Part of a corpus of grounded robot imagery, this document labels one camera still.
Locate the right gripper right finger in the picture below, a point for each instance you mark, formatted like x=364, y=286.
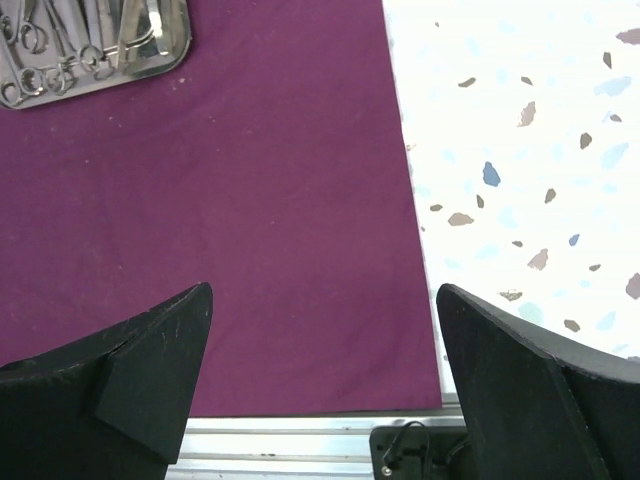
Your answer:
x=538, y=405

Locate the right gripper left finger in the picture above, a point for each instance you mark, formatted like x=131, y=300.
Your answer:
x=111, y=405

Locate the purple surgical cloth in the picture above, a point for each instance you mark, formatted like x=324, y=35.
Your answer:
x=269, y=164

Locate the steel instrument tray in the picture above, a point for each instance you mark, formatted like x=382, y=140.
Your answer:
x=53, y=50

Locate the steel scissors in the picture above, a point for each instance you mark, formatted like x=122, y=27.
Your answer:
x=18, y=29

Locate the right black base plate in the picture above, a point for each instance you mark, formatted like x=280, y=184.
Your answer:
x=415, y=451

